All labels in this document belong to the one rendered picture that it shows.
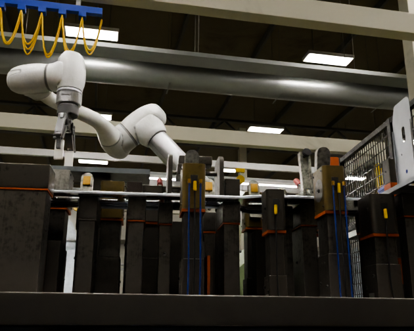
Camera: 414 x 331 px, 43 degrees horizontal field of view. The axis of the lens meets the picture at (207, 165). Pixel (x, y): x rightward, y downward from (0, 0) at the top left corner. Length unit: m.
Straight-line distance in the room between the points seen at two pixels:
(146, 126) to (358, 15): 3.22
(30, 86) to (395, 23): 3.99
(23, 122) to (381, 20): 5.00
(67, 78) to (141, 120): 0.56
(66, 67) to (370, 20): 3.74
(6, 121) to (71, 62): 5.98
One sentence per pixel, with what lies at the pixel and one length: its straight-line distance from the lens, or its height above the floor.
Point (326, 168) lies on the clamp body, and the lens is 1.34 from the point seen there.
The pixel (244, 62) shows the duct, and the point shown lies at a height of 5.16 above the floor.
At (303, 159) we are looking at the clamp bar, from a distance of 1.78.
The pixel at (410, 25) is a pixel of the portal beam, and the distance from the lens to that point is 5.43.
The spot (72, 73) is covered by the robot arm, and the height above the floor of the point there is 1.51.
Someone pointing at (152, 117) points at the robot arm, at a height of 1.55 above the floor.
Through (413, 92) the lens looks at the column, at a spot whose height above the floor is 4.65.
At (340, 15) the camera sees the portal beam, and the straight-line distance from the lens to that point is 5.12.
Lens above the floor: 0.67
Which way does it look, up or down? 17 degrees up
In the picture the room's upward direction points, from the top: straight up
